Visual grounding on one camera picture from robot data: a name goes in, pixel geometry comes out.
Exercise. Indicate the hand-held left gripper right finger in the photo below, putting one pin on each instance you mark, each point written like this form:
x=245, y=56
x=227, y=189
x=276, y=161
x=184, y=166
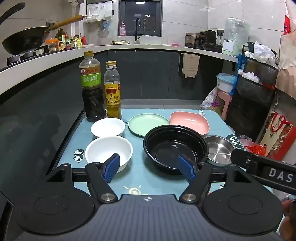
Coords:
x=186, y=168

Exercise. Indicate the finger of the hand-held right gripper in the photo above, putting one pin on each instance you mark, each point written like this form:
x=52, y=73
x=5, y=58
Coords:
x=242, y=158

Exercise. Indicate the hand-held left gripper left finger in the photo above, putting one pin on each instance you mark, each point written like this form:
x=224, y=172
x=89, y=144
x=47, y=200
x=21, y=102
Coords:
x=112, y=168

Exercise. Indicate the stainless steel bowl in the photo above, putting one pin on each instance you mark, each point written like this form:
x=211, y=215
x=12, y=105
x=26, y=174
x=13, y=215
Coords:
x=217, y=150

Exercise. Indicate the green plate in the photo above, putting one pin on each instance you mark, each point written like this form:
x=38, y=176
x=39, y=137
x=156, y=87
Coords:
x=148, y=122

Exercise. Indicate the person's right hand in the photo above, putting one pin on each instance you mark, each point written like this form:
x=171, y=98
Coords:
x=290, y=215

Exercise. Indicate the red plastic bag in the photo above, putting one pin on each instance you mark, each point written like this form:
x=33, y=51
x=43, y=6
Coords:
x=254, y=147

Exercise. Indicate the large white bowl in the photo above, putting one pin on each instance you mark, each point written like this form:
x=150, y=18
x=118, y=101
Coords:
x=101, y=148

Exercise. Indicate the black round bowl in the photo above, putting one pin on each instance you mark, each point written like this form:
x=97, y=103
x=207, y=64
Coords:
x=166, y=150

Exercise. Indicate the teal printed tablecloth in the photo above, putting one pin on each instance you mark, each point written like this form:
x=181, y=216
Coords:
x=138, y=180

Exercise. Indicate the small white bowl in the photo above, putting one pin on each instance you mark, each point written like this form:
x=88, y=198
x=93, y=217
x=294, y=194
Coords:
x=107, y=127

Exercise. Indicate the pink square bowl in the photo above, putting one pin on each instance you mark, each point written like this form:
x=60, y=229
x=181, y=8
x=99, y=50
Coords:
x=189, y=118

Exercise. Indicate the black mesh cart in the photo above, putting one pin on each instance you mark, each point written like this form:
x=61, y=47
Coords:
x=252, y=104

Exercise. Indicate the yellow oil jug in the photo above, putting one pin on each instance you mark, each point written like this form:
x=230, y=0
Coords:
x=215, y=109

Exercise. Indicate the pink plastic stool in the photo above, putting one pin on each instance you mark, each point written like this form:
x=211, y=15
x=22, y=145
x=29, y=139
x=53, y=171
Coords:
x=225, y=98

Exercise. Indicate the dark vinegar bottle green label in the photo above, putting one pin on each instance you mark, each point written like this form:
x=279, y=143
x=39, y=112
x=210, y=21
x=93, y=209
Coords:
x=92, y=102

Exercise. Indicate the printed plastic bag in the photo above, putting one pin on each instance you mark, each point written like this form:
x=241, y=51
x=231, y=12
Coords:
x=208, y=98

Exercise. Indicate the yellow cooking oil bottle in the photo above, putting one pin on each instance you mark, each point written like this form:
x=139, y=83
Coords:
x=112, y=95

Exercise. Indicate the white container with blue lid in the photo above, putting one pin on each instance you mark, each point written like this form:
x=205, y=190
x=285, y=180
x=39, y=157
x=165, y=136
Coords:
x=224, y=83

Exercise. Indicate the white plastic bag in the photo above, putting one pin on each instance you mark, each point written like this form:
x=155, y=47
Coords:
x=262, y=52
x=251, y=76

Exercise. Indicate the kitchen counter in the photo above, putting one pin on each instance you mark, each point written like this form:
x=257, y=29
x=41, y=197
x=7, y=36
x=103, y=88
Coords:
x=138, y=69

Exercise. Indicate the beige hanging trash bin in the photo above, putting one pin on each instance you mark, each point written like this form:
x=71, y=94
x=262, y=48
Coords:
x=190, y=64

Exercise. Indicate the brown paper bag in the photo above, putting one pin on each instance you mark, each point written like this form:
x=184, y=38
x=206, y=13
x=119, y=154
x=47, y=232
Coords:
x=288, y=64

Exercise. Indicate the flat black appliance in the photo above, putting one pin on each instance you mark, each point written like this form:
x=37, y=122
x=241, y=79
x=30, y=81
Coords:
x=214, y=47

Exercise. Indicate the white appliance with plastic cover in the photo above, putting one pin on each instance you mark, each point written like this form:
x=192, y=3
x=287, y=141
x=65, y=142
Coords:
x=234, y=39

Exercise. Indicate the black air fryer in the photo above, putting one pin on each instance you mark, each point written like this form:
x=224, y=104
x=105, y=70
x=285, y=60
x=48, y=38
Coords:
x=208, y=37

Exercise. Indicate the silver rice cooker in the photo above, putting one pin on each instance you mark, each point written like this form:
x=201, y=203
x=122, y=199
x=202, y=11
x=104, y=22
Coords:
x=190, y=40

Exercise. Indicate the row of condiment jars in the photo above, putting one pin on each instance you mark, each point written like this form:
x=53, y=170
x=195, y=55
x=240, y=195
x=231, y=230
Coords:
x=67, y=41

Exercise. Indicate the orange lidded container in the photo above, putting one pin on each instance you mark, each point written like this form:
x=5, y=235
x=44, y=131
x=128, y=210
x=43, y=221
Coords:
x=52, y=45

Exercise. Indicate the hanging clear plastic cover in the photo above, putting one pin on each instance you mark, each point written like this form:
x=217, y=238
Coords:
x=103, y=31

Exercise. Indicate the pink soap bottle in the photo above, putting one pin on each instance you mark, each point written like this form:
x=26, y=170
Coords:
x=122, y=29

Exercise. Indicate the gas stove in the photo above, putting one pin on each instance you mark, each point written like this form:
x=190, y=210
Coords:
x=25, y=55

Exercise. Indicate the black faucet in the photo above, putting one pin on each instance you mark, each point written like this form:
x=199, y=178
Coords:
x=137, y=25

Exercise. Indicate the dark window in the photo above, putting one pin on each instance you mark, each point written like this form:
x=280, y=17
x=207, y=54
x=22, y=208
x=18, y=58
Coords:
x=148, y=16

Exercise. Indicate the wall socket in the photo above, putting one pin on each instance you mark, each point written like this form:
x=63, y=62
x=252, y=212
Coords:
x=220, y=32

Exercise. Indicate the white wall rack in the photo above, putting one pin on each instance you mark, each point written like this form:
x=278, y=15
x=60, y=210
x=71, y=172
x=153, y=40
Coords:
x=99, y=10

